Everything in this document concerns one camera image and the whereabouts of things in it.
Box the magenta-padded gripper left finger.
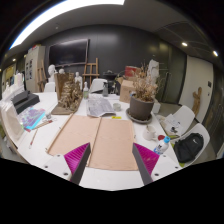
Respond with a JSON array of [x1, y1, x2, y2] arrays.
[[42, 142, 92, 186]]

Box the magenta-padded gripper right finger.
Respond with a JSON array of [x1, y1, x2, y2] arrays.
[[131, 142, 183, 186]]

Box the blue-capped clear water bottle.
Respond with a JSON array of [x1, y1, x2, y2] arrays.
[[153, 135, 171, 156]]

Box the brown flat board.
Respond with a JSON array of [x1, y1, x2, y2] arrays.
[[88, 118, 139, 172], [47, 114, 101, 158]]

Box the white mug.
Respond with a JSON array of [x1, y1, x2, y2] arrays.
[[142, 124, 158, 142]]

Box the black backpack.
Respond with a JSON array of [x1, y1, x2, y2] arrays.
[[173, 132, 205, 164]]

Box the stack of papers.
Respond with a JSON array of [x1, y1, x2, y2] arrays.
[[163, 113, 183, 138]]

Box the grey plant saucer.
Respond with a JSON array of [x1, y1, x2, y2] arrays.
[[125, 107, 154, 125]]

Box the pencil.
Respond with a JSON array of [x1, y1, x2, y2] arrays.
[[28, 128, 39, 149]]

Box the dried plant in grey pot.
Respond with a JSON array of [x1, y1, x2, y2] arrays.
[[129, 63, 161, 122]]

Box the newspaper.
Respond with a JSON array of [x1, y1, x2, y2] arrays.
[[85, 94, 116, 118]]

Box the white chair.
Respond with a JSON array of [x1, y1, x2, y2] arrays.
[[89, 78, 108, 94], [171, 122, 212, 168], [159, 104, 196, 138], [44, 81, 56, 93]]

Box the colourful book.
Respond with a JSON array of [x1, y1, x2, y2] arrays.
[[18, 106, 47, 131]]

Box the white spray bottle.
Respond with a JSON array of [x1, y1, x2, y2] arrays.
[[82, 81, 90, 100]]

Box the black box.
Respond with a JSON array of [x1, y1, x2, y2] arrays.
[[11, 90, 41, 114]]

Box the dark spray bottle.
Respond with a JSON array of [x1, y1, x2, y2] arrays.
[[102, 81, 110, 98]]

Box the wooden figure sculpture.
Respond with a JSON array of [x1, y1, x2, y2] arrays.
[[192, 86, 203, 116]]

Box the small white plaster figure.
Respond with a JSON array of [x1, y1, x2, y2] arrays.
[[74, 71, 83, 91]]

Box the wooden easel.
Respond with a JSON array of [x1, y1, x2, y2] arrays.
[[82, 57, 101, 88]]

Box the red box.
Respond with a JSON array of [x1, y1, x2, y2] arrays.
[[124, 65, 140, 78]]

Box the tall white plaster statue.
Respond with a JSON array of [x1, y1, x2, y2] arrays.
[[147, 59, 161, 84]]

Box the white cabinet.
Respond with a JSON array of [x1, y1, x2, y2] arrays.
[[24, 45, 46, 93]]

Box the long ceiling light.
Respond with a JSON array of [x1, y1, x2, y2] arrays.
[[9, 0, 126, 50]]

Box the white pedestal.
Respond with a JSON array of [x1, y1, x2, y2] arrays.
[[151, 99, 162, 114]]

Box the black wall screen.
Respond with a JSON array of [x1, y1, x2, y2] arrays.
[[48, 38, 90, 68]]

